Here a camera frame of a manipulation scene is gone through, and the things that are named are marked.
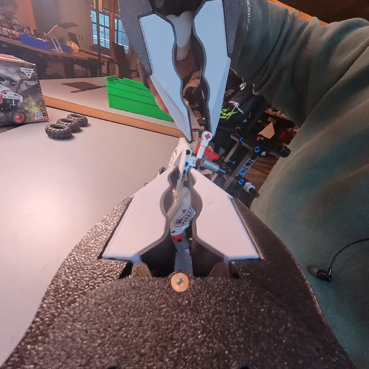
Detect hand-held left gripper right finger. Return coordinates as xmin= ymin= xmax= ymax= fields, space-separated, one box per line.
xmin=188 ymin=167 xmax=260 ymax=261

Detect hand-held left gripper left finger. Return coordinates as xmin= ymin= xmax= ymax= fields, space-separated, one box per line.
xmin=102 ymin=167 xmax=177 ymax=263

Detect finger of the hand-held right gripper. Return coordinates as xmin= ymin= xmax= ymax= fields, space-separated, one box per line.
xmin=139 ymin=13 xmax=193 ymax=143
xmin=193 ymin=0 xmax=231 ymax=135

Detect white lego monster truck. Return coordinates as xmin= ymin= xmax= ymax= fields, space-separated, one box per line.
xmin=157 ymin=127 xmax=292 ymax=252

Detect white lego connector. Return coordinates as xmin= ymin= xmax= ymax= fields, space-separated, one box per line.
xmin=197 ymin=131 xmax=214 ymax=157

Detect person's right forearm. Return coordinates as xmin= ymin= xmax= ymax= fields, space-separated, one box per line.
xmin=230 ymin=0 xmax=369 ymax=128

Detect dark cardboard lego box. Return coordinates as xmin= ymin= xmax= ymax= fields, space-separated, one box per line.
xmin=0 ymin=54 xmax=49 ymax=127

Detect person's right hand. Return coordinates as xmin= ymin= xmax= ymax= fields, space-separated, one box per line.
xmin=148 ymin=77 xmax=171 ymax=113

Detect paned window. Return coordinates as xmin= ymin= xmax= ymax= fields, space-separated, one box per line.
xmin=91 ymin=10 xmax=130 ymax=48

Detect green plastic box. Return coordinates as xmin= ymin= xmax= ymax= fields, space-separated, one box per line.
xmin=105 ymin=75 xmax=174 ymax=122

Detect wood edged table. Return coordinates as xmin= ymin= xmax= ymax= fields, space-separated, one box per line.
xmin=39 ymin=76 xmax=191 ymax=138

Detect person's green sweatshirt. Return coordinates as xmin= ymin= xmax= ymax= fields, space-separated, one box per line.
xmin=250 ymin=86 xmax=369 ymax=369

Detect long wooden workbench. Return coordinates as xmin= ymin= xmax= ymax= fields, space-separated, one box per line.
xmin=0 ymin=36 xmax=116 ymax=79

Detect blue parts tray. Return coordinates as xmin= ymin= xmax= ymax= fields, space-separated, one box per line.
xmin=18 ymin=34 xmax=73 ymax=54

